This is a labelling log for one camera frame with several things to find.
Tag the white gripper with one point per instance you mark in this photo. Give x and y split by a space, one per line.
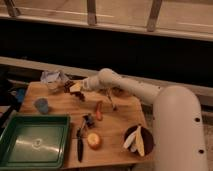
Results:
88 84

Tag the dark purple grape bunch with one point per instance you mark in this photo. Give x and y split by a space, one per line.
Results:
79 95

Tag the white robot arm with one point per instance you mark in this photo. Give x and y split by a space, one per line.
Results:
177 127

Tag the metal fork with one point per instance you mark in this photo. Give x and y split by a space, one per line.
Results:
114 107

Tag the small dark toy object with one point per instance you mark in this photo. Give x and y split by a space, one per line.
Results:
89 120

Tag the orange carrot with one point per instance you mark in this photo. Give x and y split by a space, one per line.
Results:
99 116

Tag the wooden table board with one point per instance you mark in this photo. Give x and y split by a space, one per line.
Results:
111 129

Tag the blue cup on left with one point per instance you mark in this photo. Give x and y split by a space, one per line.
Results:
42 105

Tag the brown bowl at back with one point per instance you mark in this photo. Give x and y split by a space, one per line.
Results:
120 93

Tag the yellow orange fruit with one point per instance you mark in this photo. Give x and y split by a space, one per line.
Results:
94 140

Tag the blue object at left edge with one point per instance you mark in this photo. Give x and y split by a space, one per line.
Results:
20 94

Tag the black object at left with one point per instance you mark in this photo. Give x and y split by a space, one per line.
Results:
6 98

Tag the green plastic tray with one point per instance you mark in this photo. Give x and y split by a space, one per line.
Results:
34 142

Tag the yellow banana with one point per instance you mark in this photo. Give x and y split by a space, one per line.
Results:
139 142

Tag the dark brown plate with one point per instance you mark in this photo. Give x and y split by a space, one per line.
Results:
147 139

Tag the black handled knife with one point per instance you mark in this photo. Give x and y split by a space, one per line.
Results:
80 145

